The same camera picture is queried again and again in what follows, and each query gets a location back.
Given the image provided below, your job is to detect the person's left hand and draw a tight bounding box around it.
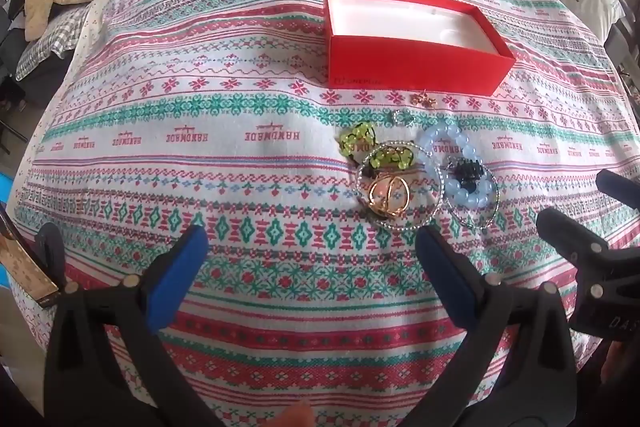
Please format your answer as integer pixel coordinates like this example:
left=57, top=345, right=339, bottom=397
left=270, top=401, right=317, bottom=427

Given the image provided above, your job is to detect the small rhinestone bangle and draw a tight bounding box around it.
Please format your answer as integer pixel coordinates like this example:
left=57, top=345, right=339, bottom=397
left=442, top=153, right=502, bottom=232

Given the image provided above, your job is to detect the brown wooden board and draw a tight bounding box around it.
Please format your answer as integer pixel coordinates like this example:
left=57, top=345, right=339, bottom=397
left=0, top=206, right=60, bottom=310

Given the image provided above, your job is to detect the printed patterned blanket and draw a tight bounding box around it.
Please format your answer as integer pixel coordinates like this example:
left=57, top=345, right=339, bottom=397
left=10, top=0, right=640, bottom=427

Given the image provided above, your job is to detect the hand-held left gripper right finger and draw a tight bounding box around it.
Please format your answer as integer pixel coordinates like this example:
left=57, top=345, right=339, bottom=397
left=400, top=226, right=579, bottom=427

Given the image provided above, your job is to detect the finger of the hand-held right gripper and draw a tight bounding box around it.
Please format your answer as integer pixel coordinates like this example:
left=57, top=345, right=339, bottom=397
left=536, top=207, right=640, bottom=344
left=596, top=169, right=640, bottom=208

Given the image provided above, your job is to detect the person's right hand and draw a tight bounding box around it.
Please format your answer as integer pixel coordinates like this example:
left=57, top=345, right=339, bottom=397
left=601, top=341, right=640, bottom=385

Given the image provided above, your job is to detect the black hair clip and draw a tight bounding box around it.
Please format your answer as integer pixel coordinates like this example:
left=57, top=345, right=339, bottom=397
left=446, top=158, right=485, bottom=188

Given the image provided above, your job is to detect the red cardboard box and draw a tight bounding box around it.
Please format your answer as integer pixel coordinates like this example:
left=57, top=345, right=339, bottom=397
left=322, top=0, right=517, bottom=98

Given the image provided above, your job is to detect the gold hair clip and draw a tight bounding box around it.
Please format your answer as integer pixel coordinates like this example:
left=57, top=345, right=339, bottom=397
left=367, top=173, right=415, bottom=217

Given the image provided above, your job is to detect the checked bedsheet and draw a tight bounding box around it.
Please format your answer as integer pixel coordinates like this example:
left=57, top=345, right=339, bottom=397
left=15, top=4, right=93, bottom=82

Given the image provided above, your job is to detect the large rhinestone bangle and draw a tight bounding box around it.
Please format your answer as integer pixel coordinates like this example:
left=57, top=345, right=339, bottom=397
left=356, top=141, right=445, bottom=234

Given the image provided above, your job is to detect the light blue beaded bracelet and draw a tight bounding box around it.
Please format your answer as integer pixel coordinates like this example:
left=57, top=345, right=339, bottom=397
left=416, top=121, right=495, bottom=214

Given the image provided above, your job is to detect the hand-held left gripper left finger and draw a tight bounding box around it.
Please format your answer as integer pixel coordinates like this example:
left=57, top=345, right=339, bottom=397
left=44, top=224, right=211, bottom=427

